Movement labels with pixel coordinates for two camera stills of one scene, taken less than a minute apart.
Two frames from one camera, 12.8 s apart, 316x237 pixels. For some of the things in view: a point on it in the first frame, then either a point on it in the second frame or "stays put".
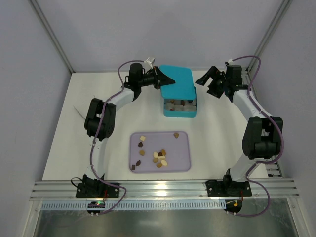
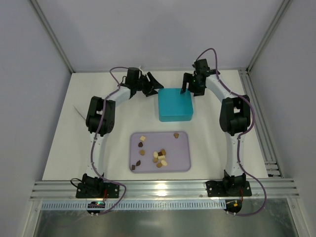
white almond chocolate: [164, 163] stays put
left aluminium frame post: [52, 34] stays put
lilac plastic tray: [152, 152] stays put
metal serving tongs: [79, 112] stays put
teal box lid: [183, 88] → [171, 102]
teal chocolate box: [180, 108] → [175, 118]
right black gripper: [217, 84] → [191, 82]
